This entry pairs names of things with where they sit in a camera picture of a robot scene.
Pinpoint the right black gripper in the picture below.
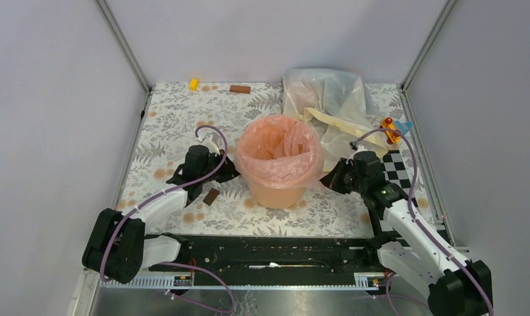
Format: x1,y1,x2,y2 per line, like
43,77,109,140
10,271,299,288
319,158,367,195

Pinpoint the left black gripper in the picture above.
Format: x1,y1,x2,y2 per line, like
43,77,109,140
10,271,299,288
199,149,244,184

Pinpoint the pink translucent trash bag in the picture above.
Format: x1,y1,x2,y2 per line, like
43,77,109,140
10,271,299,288
234,115,325,189

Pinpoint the orange plastic trash bin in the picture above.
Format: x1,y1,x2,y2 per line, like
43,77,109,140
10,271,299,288
244,175,315,209

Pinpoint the yellowish translucent trash bag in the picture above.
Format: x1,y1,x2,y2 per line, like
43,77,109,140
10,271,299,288
303,107,380,172

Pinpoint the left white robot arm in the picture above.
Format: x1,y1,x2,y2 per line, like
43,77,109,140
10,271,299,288
82,145,239,284

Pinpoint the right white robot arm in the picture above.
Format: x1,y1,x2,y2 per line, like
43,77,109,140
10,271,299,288
321,151,494,315

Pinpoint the floral table mat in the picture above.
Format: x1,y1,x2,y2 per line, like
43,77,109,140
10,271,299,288
112,82,439,240

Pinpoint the black white checkerboard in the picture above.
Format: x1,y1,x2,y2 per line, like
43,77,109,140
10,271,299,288
368,149,411,239

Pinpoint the orange toy car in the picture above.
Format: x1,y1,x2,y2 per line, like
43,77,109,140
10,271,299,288
380,117,402,145

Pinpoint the small brown cylinder block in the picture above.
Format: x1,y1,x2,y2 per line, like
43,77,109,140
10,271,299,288
229,85,251,94

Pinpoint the yellow toy block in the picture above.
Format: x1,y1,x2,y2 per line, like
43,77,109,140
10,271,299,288
189,78,199,92

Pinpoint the blue toy piece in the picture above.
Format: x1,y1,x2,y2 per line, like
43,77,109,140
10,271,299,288
394,121,413,136

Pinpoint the clear plastic bag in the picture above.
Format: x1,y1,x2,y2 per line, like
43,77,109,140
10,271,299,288
282,68,381,126

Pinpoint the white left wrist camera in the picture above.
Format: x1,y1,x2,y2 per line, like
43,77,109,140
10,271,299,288
196,133,221,155

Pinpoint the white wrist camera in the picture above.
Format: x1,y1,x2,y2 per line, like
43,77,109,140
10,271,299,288
349,141,368,156
196,133,221,155

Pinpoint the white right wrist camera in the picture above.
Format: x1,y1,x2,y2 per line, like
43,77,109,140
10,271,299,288
349,141,368,156

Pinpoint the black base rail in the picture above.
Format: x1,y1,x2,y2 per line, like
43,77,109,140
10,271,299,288
105,233,453,289

